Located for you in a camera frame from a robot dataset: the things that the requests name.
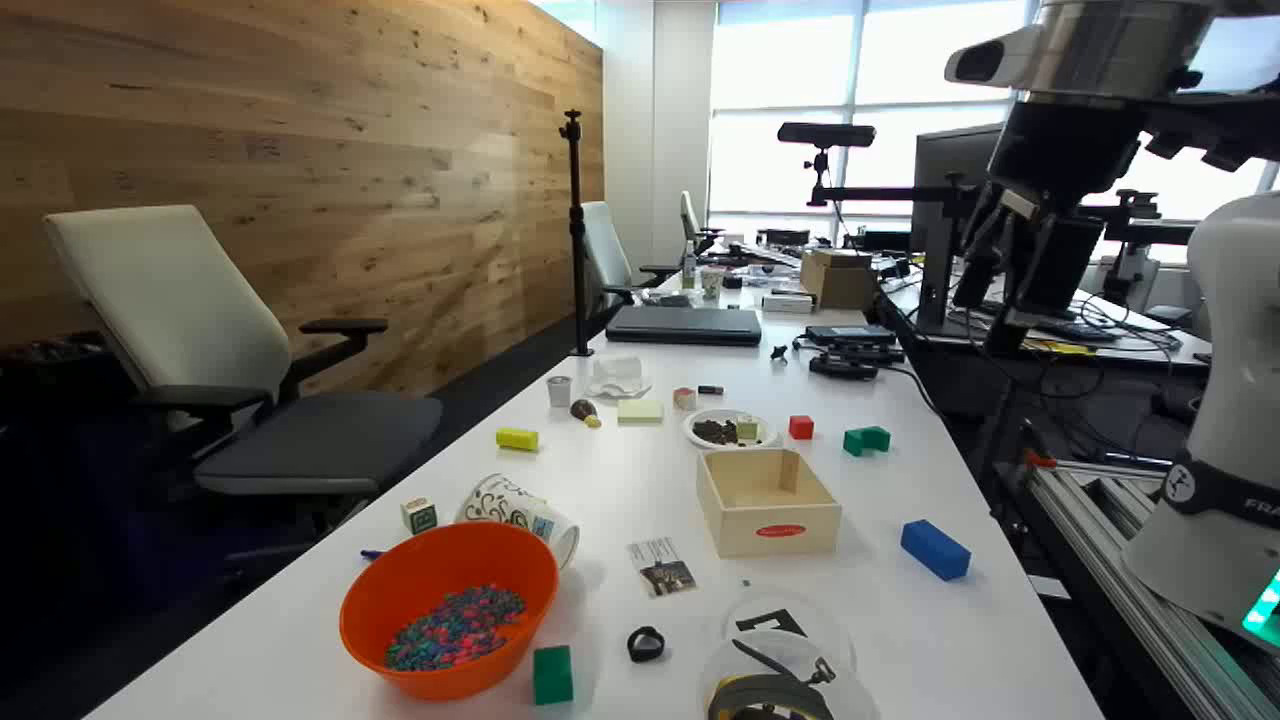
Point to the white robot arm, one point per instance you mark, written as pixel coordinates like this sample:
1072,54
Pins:
1092,85

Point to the pale yellow block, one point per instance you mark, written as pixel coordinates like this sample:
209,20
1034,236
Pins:
637,413

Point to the green arch block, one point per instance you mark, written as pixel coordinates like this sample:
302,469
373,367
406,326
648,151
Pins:
864,442

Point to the blue block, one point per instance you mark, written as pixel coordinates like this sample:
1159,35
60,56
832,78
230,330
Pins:
935,550

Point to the crumpled white plastic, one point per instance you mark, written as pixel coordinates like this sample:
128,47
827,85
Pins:
617,379

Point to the closed laptop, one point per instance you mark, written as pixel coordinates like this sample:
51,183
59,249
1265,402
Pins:
687,326

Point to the small round pink object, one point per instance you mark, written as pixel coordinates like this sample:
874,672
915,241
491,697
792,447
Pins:
680,398

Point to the brown small object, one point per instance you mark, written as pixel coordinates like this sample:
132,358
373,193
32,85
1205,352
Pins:
585,413

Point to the far white chair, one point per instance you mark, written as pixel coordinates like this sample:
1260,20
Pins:
623,281

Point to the small white cup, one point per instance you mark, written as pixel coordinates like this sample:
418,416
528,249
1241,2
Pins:
556,391

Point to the white plate with food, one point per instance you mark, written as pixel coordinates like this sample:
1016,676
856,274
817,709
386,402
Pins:
729,429

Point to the red cube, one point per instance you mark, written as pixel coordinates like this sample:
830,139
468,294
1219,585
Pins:
800,425

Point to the wooden box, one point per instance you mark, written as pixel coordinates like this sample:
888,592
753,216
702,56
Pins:
767,504

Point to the black device on table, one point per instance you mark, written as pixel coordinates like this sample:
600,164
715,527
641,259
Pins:
851,351

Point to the patterned mug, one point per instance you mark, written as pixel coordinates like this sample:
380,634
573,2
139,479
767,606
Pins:
506,502

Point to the small printed card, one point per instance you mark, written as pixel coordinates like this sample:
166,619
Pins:
661,565

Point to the wooden crate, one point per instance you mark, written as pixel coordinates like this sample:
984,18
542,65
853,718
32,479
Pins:
837,278

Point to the black tripod pole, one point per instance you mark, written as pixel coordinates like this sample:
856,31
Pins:
571,134

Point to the small wooden cube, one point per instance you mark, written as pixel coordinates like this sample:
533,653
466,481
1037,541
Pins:
418,517

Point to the green cube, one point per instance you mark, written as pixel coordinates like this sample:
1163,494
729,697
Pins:
552,672

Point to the orange bowl with beads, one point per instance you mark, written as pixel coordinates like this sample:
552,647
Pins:
455,609

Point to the clear lid with tape roll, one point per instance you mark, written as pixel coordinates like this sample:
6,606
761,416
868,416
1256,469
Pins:
781,656

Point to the computer monitor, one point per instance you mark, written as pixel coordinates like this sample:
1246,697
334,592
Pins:
949,175

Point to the white office chair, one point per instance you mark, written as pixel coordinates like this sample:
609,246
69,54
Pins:
199,337

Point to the black camera on stand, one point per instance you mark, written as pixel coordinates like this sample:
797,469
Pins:
820,139

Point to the metal rail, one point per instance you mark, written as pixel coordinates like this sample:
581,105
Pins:
1145,585

